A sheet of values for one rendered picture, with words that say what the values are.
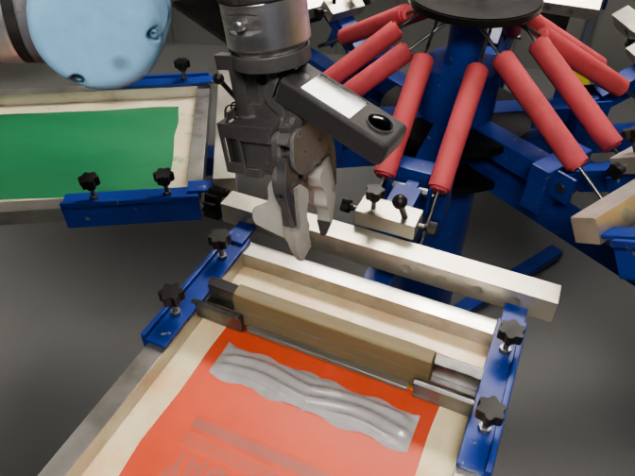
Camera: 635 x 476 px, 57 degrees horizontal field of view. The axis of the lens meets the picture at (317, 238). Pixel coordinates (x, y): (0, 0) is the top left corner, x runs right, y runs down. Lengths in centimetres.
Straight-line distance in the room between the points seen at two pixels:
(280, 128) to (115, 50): 21
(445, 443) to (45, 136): 129
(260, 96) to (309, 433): 59
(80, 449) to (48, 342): 155
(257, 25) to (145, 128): 122
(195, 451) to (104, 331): 153
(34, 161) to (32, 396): 100
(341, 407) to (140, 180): 79
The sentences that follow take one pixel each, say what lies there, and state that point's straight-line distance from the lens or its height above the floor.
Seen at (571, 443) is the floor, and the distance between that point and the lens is 223.
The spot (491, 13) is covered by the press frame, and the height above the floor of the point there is 132.
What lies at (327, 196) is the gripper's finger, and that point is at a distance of 62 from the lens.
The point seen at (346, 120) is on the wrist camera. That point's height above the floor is 155.
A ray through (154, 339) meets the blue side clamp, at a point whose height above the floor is 100.
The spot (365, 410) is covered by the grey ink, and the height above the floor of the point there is 96.
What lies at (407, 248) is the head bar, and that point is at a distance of 114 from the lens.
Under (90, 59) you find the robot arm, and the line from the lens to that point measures 38.
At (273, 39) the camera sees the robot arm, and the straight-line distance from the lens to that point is 51.
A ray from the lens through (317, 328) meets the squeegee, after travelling 98.
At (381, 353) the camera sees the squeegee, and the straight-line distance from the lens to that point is 96.
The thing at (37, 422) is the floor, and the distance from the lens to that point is 231.
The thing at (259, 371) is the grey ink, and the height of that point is 96.
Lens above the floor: 181
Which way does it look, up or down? 42 degrees down
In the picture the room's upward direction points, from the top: straight up
